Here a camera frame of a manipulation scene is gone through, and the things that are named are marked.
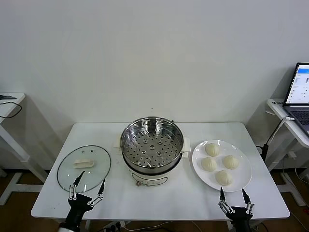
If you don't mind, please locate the stainless steel steamer basket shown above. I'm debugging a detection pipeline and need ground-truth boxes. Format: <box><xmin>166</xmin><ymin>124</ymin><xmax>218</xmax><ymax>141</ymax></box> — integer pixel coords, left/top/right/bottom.
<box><xmin>112</xmin><ymin>116</ymin><xmax>191</xmax><ymax>174</ymax></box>

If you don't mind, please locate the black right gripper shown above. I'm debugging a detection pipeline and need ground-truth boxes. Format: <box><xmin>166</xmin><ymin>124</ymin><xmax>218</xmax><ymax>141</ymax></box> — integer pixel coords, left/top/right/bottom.
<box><xmin>218</xmin><ymin>186</ymin><xmax>255</xmax><ymax>232</ymax></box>

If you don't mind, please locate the thin black cable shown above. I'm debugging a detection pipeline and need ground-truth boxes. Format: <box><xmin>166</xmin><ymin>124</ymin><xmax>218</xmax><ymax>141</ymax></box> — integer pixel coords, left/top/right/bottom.
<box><xmin>0</xmin><ymin>101</ymin><xmax>23</xmax><ymax>119</ymax></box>

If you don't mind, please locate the white and black laptop cable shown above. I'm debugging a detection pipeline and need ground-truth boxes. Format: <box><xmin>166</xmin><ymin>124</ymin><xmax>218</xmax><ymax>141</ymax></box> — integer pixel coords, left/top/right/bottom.
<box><xmin>255</xmin><ymin>116</ymin><xmax>295</xmax><ymax>165</ymax></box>

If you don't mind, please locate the white steamed baozi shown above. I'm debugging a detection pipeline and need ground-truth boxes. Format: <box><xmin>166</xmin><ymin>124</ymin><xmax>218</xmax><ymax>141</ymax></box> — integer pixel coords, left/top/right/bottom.
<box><xmin>222</xmin><ymin>155</ymin><xmax>240</xmax><ymax>170</ymax></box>
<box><xmin>214</xmin><ymin>170</ymin><xmax>234</xmax><ymax>186</ymax></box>
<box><xmin>201</xmin><ymin>157</ymin><xmax>217</xmax><ymax>172</ymax></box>
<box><xmin>205</xmin><ymin>142</ymin><xmax>220</xmax><ymax>157</ymax></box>

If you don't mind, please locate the grey open laptop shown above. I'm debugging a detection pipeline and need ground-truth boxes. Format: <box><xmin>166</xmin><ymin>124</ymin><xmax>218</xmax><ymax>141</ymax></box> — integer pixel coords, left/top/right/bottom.
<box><xmin>282</xmin><ymin>62</ymin><xmax>309</xmax><ymax>137</ymax></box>

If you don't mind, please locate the white side table with cable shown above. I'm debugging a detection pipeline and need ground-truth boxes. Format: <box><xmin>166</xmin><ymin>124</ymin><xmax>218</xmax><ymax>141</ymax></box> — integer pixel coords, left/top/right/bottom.
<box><xmin>0</xmin><ymin>92</ymin><xmax>49</xmax><ymax>206</ymax></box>

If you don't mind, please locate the white side table with laptop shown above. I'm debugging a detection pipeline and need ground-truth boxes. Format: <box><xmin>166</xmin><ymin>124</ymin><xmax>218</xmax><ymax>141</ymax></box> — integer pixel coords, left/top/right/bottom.
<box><xmin>266</xmin><ymin>98</ymin><xmax>309</xmax><ymax>206</ymax></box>

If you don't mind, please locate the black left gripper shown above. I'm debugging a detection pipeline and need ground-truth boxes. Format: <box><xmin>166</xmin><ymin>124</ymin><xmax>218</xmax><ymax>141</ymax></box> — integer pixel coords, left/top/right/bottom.
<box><xmin>64</xmin><ymin>170</ymin><xmax>106</xmax><ymax>225</ymax></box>

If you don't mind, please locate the white round plate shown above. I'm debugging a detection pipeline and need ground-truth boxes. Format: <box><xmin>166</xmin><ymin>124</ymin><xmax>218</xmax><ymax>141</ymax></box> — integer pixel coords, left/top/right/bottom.
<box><xmin>192</xmin><ymin>139</ymin><xmax>253</xmax><ymax>193</ymax></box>

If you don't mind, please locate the white power strip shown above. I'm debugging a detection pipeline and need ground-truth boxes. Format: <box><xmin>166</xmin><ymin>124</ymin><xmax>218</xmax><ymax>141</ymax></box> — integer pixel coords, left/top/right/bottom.
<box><xmin>103</xmin><ymin>221</ymin><xmax>126</xmax><ymax>232</ymax></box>

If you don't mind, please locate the round glass lid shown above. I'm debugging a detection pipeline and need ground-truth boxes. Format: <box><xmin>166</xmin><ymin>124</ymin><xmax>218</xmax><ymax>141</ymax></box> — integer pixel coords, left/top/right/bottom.
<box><xmin>56</xmin><ymin>145</ymin><xmax>112</xmax><ymax>193</ymax></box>

